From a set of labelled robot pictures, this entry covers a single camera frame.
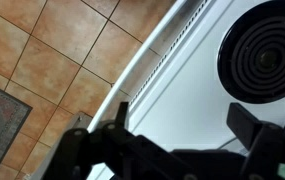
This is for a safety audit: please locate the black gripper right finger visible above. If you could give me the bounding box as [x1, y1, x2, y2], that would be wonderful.
[226, 102, 285, 180]

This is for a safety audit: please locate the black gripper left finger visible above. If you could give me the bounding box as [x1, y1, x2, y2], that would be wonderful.
[43, 101, 183, 180]

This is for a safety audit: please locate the small black coil burner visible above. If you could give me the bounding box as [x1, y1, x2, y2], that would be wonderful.
[216, 0, 285, 105]

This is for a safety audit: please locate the white electric stove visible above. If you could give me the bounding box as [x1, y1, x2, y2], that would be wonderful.
[87, 0, 285, 180]

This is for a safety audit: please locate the white oven door handle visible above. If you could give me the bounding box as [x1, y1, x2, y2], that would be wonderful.
[87, 0, 189, 134]

